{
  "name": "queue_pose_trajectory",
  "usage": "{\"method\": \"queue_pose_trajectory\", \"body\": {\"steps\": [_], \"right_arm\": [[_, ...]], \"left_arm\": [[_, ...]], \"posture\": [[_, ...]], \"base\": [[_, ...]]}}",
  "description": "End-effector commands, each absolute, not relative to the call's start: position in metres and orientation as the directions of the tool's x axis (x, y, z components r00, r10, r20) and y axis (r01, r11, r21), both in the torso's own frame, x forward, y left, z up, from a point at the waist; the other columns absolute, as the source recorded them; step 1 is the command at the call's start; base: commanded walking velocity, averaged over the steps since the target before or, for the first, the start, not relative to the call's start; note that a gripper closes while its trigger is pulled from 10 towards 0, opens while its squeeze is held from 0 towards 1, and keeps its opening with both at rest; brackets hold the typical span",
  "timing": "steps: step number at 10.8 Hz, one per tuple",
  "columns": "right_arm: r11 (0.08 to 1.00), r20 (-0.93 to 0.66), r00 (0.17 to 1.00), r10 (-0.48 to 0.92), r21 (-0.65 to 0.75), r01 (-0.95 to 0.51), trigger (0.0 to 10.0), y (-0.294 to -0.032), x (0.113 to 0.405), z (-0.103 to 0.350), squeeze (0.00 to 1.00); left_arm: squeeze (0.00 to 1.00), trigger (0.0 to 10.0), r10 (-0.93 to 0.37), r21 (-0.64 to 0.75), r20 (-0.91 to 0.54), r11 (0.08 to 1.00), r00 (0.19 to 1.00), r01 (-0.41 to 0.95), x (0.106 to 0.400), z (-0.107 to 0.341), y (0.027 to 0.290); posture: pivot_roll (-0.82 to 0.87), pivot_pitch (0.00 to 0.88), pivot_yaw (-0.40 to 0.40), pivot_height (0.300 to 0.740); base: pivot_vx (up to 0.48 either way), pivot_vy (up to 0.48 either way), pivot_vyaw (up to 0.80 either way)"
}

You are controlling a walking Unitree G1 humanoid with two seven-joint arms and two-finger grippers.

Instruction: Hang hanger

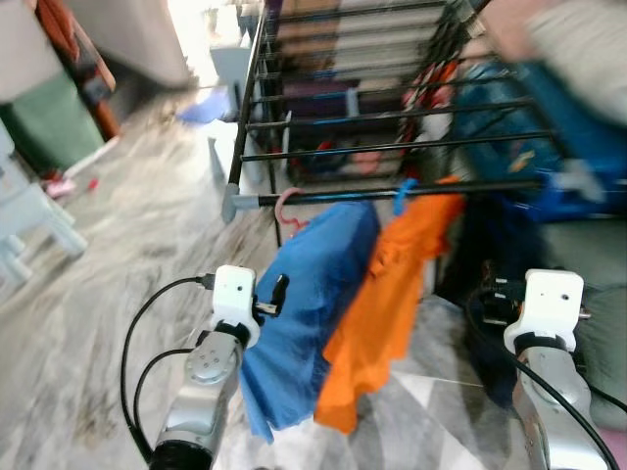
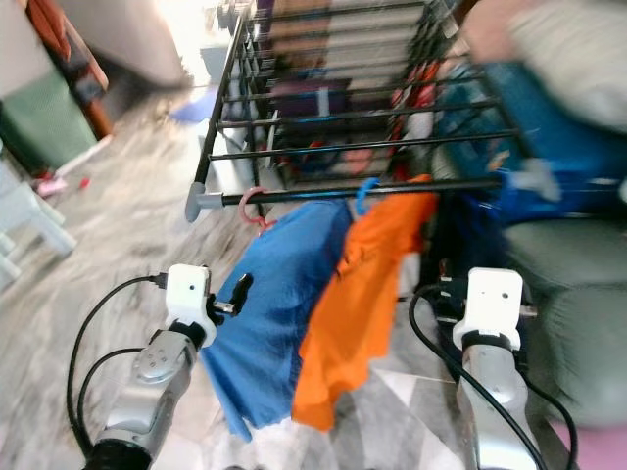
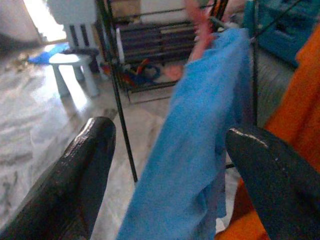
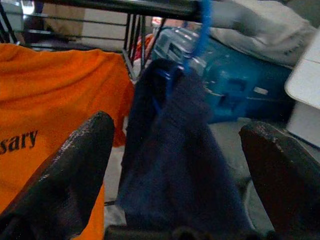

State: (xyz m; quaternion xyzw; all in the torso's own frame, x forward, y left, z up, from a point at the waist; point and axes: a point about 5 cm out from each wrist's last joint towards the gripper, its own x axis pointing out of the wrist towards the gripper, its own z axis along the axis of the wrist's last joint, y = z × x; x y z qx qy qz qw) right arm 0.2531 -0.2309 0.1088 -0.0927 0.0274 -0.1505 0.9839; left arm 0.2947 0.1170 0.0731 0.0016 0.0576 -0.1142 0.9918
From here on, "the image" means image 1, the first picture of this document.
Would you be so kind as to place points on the pink plastic clothes hanger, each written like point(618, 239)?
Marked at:
point(279, 208)

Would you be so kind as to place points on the blue suitcase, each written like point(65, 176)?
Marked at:
point(509, 127)

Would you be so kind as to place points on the black metal drying rack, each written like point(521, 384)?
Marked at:
point(343, 195)

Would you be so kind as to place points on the purple upholstered sofa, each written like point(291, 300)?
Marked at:
point(318, 108)

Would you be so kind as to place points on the grey green sofa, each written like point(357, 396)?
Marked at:
point(588, 264)

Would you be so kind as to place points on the blue plastic clothes hanger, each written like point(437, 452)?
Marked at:
point(404, 191)

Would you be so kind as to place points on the red white striped bag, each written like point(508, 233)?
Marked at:
point(431, 93)

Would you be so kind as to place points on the pink cloth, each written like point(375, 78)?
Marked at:
point(615, 452)

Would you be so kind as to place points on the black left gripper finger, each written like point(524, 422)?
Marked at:
point(279, 289)

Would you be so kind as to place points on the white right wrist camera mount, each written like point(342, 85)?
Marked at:
point(554, 294)

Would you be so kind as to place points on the brown wooden frame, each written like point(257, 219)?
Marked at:
point(78, 49)

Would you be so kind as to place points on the dark navy garment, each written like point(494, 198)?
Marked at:
point(490, 245)

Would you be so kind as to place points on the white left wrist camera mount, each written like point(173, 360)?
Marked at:
point(233, 289)

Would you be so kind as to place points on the blue floor mat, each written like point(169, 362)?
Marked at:
point(206, 106)

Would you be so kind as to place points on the blue shirt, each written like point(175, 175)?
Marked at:
point(313, 294)

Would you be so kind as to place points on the small pink toy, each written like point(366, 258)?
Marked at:
point(61, 186)

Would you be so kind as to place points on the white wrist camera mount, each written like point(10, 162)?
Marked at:
point(554, 294)
point(233, 289)

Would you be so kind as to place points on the orange shirt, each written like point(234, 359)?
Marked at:
point(392, 294)

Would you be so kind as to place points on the dark green fabric furniture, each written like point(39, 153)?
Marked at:
point(49, 122)

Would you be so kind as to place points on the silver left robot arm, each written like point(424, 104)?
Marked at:
point(201, 392)

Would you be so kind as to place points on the off-white pillow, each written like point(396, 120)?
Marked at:
point(578, 49)

